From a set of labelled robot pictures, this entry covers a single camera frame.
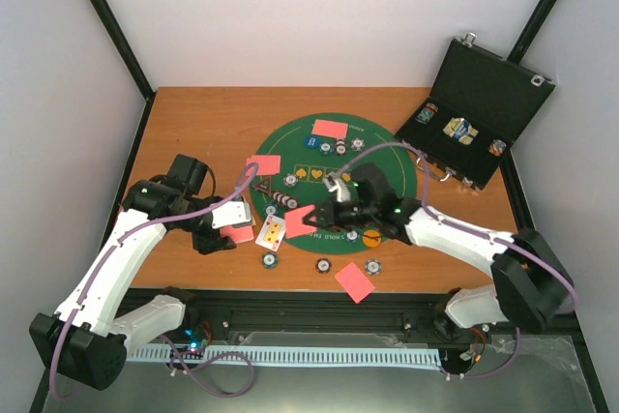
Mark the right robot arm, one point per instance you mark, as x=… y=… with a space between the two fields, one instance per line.
x=529 y=285

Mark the chips in case slot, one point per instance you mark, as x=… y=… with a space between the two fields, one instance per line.
x=497 y=148
x=426 y=113

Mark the black red poker chip stack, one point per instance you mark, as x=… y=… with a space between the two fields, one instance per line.
x=323 y=266

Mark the blue card deck in case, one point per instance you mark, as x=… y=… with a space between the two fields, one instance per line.
x=460 y=130

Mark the red-backed card bottom edge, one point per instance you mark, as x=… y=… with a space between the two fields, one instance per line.
x=353 y=281

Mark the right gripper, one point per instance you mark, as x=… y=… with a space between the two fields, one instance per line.
x=331 y=218

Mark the blue small blind button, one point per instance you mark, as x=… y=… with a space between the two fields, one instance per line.
x=312 y=142

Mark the light blue chip top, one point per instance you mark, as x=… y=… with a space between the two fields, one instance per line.
x=357 y=144

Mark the black aluminium frame rail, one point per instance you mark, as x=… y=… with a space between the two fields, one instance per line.
x=232 y=315

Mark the black red chip top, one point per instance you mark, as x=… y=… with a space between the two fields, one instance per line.
x=341 y=147

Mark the light blue cable duct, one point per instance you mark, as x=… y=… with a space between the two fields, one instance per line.
x=315 y=357

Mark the face-up red king card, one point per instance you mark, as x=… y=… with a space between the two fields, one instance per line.
x=271 y=233

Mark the red-backed playing card deck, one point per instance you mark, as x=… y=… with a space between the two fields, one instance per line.
x=238 y=235

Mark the orange big blind button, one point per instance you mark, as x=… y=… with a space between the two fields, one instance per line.
x=372 y=238

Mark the chips in case right slot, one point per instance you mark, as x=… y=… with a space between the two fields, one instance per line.
x=497 y=148

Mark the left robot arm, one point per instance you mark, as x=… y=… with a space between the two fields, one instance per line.
x=85 y=339

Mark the light blue poker chip stack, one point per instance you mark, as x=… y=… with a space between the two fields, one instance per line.
x=373 y=267

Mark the black poker case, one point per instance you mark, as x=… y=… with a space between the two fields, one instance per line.
x=499 y=98

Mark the round green poker mat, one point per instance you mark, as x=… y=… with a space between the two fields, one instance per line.
x=311 y=166

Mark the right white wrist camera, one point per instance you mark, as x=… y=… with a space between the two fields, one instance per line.
x=337 y=188

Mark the spread black red chips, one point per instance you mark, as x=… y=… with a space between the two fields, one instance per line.
x=285 y=200

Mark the chips in case left slot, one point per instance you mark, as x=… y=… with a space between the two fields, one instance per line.
x=426 y=113

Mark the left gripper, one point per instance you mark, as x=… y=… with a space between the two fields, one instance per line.
x=212 y=243

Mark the black triangular all-in marker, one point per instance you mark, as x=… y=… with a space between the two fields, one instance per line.
x=264 y=185

